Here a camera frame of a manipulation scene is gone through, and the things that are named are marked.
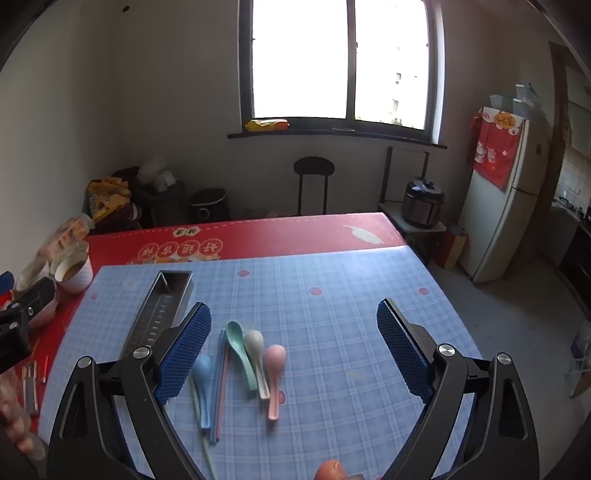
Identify person's left hand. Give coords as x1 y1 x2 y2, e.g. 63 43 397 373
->
0 371 38 457

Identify stainless steel utensil tray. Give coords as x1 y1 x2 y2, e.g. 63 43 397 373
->
119 270 195 366

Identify black air fryer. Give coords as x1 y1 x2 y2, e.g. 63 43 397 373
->
188 187 228 225

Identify window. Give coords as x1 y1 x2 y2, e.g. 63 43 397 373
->
237 0 447 144

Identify black round stool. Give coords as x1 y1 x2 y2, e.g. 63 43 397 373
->
293 156 334 217

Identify wrapped snack package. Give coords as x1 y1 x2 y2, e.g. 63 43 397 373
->
37 214 94 273

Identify pink spoon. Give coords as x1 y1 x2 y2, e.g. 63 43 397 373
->
263 344 287 421

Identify kitchen counter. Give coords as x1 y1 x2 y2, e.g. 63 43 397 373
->
549 194 591 282

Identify blue plaid table mat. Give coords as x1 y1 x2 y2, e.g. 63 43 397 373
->
37 244 486 480

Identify blue spoon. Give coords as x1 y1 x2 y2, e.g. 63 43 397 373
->
190 354 214 431

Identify red paper bag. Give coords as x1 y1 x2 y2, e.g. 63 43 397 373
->
438 220 470 271

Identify yellow snack packet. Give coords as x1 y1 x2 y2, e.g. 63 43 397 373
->
245 119 290 133

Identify black metal rack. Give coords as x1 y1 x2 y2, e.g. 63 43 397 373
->
379 146 433 206

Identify person's right hand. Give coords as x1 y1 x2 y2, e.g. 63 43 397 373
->
316 459 348 480

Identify white plastic bag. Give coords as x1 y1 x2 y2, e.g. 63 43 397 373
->
137 156 179 193

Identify grey trash bin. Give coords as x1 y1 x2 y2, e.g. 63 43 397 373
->
137 181 186 228

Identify yellow plastic bag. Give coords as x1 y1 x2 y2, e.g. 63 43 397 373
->
87 176 133 222

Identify green spoon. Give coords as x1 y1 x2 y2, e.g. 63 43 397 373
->
225 320 257 391

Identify metal tool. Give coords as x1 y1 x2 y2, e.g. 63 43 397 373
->
20 360 40 417

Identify blue chopstick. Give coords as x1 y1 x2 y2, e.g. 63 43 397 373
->
212 329 228 444
209 329 226 445

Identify small white side table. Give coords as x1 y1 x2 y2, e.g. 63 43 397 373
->
377 203 448 265

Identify red printed tablecloth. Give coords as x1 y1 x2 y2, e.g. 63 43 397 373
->
28 212 410 439

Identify dark red cloth pile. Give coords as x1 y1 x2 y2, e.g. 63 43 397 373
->
112 166 145 232

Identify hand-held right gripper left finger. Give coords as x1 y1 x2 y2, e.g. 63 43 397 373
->
46 302 213 480

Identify plastic bowl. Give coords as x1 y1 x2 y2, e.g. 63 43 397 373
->
13 260 60 329

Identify clear plastic containers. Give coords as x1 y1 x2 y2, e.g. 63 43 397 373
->
488 82 551 121

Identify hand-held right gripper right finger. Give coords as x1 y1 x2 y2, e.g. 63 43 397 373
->
376 298 541 480

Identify beige spoon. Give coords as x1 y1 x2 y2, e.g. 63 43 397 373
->
243 329 271 400

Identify white refrigerator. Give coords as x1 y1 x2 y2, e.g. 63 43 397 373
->
459 105 553 285

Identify rice cooker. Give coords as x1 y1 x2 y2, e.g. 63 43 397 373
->
401 176 447 230

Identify dark windowsill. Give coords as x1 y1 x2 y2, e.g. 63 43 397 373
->
227 128 448 150

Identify red printed cloth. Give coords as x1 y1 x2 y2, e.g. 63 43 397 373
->
470 106 527 190

